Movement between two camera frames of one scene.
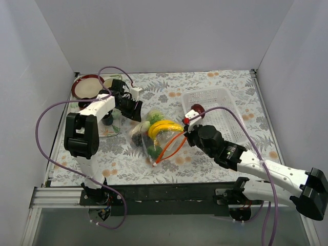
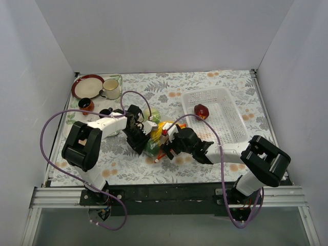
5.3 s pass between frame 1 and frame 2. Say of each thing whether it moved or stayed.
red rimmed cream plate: stayed
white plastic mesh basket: stayed
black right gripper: moved
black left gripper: moved
